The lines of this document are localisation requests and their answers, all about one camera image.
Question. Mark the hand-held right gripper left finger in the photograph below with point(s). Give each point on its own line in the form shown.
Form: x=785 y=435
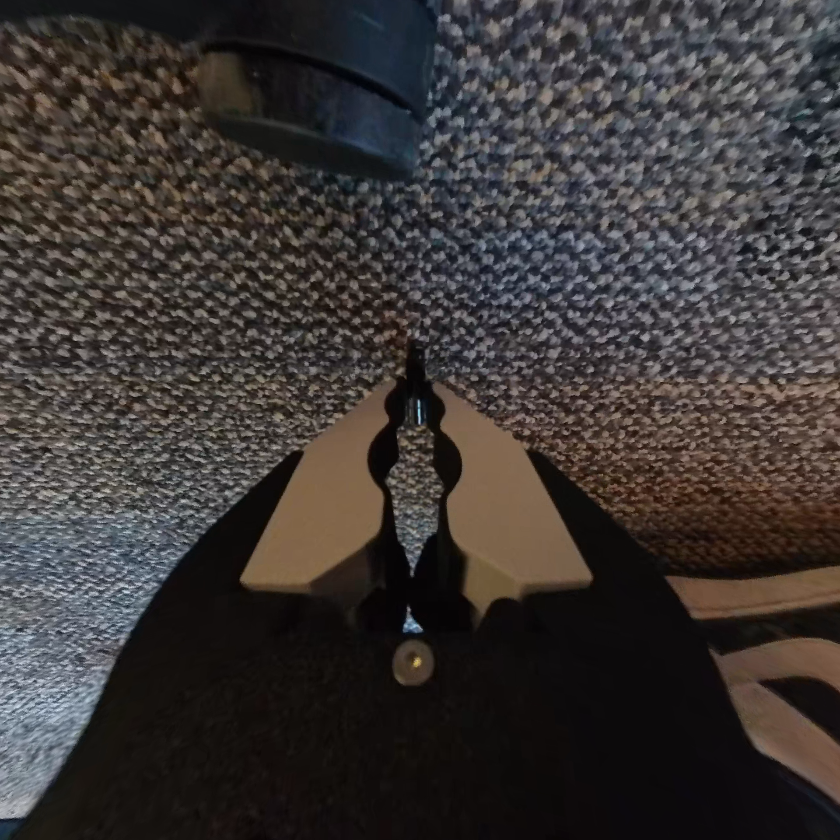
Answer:
x=315 y=525

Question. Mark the black chair caster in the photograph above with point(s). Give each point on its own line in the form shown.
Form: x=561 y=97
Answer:
x=315 y=85

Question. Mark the small black lego pin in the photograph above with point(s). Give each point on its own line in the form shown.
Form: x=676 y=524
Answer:
x=416 y=374

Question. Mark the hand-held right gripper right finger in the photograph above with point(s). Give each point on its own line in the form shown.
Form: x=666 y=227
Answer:
x=518 y=525

